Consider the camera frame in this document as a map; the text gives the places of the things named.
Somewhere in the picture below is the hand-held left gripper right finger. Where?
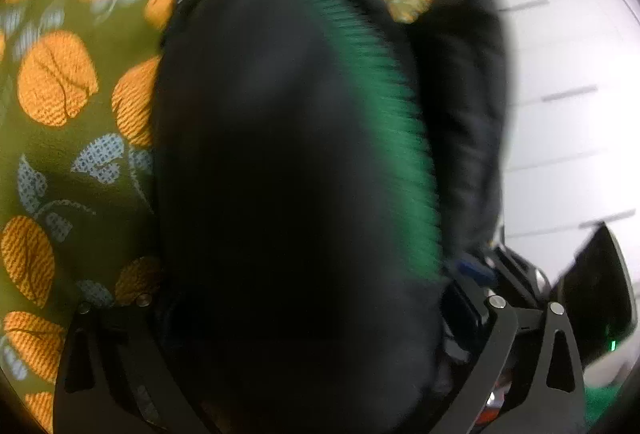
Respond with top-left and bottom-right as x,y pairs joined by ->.
440,283 -> 587,434

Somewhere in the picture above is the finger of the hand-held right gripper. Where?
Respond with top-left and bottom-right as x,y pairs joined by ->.
457,243 -> 551,312

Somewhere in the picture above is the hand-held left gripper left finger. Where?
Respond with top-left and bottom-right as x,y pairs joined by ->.
52,294 -> 211,434

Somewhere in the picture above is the dark navy padded jacket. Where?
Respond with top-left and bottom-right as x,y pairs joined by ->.
150,0 -> 517,434

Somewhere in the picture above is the green orange printed bedspread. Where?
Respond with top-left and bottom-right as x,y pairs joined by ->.
0,0 -> 443,434

